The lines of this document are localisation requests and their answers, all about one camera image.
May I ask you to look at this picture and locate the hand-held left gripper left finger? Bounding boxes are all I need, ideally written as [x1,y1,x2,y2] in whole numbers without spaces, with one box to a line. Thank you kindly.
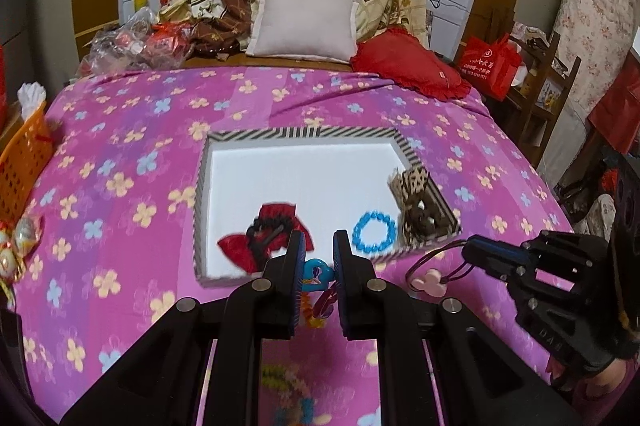
[60,230,307,426]

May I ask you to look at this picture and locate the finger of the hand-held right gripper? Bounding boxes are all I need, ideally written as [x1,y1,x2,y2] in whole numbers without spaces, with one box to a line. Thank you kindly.
[461,231,612,281]
[465,258,613,369]

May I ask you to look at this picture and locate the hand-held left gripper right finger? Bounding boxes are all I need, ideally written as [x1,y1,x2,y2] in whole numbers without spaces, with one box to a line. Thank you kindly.
[332,230,583,426]

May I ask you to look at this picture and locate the orange and blue bead bracelet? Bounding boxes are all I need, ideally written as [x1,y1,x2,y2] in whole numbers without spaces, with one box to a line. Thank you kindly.
[299,257,337,329]

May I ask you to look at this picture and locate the black scrunchie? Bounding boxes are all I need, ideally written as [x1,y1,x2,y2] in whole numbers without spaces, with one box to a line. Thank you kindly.
[245,215,293,267]

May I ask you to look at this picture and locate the red bow hair clip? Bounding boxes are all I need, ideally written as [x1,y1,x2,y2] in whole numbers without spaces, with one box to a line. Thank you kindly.
[216,202,316,277]

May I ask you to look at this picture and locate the brown hair tie pink flower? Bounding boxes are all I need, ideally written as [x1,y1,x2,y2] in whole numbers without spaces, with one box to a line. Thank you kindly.
[404,240,476,297]

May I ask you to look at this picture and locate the leopard print bow hair clip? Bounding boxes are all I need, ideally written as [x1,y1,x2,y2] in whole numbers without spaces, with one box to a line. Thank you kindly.
[387,167,458,241]

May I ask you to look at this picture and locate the striped cardboard box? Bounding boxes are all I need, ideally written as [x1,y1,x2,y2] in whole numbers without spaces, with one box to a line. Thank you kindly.
[192,126,462,289]

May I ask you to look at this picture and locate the person's right forearm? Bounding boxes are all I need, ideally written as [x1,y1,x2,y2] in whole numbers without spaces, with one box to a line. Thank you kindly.
[572,356,640,414]

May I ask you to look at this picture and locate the red cloth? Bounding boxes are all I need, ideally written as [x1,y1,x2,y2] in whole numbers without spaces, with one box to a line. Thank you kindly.
[587,66,640,157]

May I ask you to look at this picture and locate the wooden shelf rack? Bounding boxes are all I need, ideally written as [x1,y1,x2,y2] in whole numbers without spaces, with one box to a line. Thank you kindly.
[500,30,583,167]

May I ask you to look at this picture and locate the pink floral bedsheet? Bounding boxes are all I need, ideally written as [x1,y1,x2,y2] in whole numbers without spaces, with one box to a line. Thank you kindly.
[10,66,586,426]

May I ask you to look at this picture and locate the red shopping bag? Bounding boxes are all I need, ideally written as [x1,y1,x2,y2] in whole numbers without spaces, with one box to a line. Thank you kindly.
[459,33,523,101]

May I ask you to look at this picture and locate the red ruffled cushion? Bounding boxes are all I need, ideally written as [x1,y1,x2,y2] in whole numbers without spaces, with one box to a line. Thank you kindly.
[350,28,473,99]

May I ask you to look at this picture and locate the floral mattress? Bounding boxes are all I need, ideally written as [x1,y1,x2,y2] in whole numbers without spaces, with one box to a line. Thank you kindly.
[542,0,640,187]

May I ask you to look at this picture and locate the white pillow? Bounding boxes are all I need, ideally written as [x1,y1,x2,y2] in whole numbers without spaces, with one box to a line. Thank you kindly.
[246,0,365,65]

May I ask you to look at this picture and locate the wrapped candy ball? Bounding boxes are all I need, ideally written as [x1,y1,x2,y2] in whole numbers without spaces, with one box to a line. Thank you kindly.
[15,221,42,253]
[0,243,24,279]

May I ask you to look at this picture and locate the clear plastic bags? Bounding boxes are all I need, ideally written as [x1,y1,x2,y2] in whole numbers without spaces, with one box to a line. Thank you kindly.
[77,6,196,79]

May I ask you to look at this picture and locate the orange plastic basket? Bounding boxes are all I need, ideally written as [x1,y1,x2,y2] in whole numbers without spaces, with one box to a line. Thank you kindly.
[0,98,55,221]

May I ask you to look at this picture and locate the white tissue paper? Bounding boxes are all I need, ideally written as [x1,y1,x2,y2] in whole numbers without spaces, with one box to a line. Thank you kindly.
[17,82,48,117]

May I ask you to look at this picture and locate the red gift bag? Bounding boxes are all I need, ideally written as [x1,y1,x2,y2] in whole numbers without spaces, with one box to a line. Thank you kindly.
[0,46,8,131]

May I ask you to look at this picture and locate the green flower bead bracelet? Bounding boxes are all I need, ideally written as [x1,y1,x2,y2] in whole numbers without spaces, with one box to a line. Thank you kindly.
[260,363,318,426]

